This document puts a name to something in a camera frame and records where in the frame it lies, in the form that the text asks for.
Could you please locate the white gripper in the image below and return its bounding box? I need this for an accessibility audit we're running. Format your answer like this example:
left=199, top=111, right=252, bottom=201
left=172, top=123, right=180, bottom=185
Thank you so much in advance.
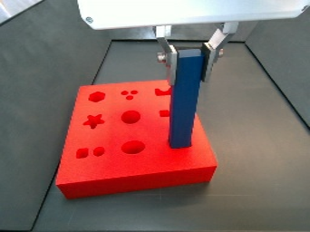
left=77, top=0, right=310, bottom=86

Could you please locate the blue rectangular peg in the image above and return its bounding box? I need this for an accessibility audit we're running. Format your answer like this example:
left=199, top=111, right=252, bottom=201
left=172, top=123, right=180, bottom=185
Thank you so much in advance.
left=168, top=49, right=203, bottom=149

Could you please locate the red shape sorting board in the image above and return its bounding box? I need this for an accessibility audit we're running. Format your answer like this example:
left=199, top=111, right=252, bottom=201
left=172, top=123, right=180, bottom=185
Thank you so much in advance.
left=56, top=81, right=217, bottom=198

